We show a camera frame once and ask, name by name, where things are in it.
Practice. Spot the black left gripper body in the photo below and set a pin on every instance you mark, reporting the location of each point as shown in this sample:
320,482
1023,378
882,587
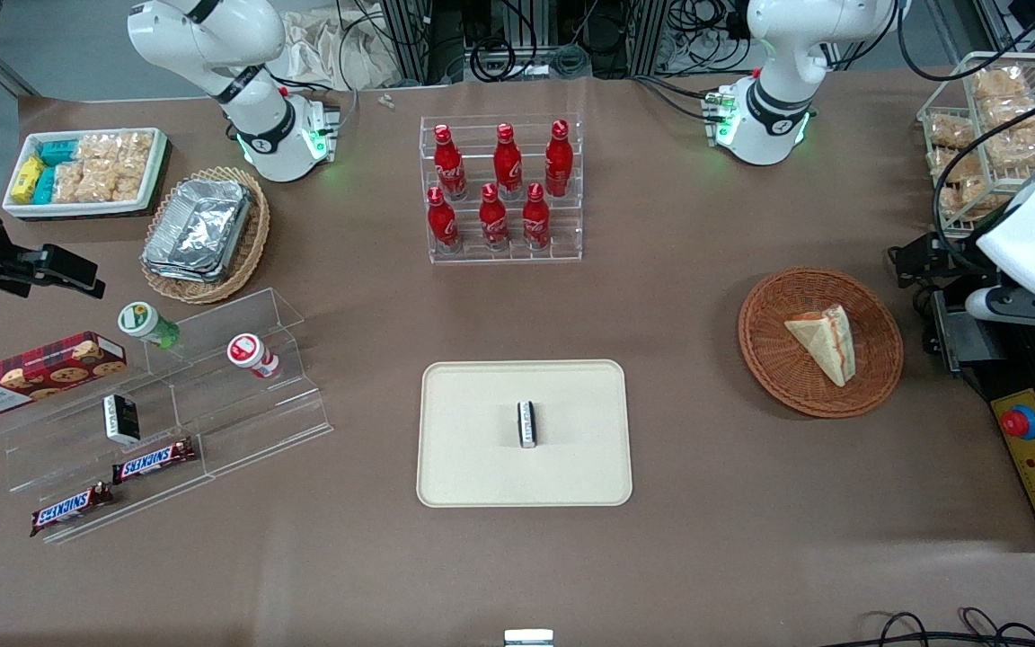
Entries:
950,258

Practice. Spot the triangular sandwich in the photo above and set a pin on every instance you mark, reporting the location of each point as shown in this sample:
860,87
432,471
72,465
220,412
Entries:
827,341

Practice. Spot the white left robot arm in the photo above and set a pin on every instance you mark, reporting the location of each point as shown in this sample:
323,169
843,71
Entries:
774,99

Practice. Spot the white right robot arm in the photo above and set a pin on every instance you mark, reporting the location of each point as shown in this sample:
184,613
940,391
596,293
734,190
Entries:
212,40

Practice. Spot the white rectangular snack tray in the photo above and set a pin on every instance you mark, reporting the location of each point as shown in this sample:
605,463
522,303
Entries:
19,208

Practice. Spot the round brown wicker basket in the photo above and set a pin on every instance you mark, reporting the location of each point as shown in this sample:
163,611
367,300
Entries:
774,359

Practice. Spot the oval light wicker basket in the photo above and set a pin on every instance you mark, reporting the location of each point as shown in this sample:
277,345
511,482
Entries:
248,256

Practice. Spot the beige rectangular tray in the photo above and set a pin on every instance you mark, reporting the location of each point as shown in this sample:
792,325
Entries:
473,449

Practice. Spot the grey black metal box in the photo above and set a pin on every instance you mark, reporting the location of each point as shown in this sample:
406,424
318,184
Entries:
953,332

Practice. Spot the clear bag of crackers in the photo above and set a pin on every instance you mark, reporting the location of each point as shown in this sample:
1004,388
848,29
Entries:
1000,83
962,198
134,153
113,184
1021,115
97,149
68,182
952,131
1025,151

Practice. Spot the teal snack pack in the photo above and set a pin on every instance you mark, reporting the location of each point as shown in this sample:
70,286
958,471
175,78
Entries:
44,186
59,152

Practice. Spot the green lid drink bottle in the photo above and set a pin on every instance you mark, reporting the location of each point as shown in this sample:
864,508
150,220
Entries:
142,321

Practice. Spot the yellow snack pack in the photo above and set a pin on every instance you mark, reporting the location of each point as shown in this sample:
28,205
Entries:
28,178

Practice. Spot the red tartan cookie box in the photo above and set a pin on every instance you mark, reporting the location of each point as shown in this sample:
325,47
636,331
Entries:
32,373

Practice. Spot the small black carton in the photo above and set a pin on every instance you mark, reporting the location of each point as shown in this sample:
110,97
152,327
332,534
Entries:
120,419

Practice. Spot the red emergency stop button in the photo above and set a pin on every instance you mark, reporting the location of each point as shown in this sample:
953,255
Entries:
1020,422

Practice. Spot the red lid drink bottle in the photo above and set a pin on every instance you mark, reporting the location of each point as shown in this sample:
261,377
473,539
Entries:
248,351

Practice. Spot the snickers chocolate bar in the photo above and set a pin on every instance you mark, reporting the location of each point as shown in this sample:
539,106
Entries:
71,509
154,461

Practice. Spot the clear acrylic stepped shelf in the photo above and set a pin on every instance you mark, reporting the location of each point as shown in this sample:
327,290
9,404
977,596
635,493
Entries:
248,422

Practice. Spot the crumpled white paper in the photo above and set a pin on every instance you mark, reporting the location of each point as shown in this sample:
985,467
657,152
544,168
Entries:
329,49

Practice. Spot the clear acrylic bottle rack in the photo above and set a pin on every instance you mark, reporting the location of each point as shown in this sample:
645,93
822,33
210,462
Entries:
562,225

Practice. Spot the red cola bottle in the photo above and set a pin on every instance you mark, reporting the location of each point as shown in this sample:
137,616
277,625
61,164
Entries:
450,166
442,220
508,162
493,220
535,220
559,162

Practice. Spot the small black white box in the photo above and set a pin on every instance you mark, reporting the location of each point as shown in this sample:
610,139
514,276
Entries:
527,424

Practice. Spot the small white black device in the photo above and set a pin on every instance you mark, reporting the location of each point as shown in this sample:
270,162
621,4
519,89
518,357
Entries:
528,639

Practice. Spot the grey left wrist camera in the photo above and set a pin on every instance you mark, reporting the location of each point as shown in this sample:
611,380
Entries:
994,305

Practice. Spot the aluminium frame post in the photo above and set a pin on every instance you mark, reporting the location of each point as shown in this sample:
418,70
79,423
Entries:
408,40
648,36

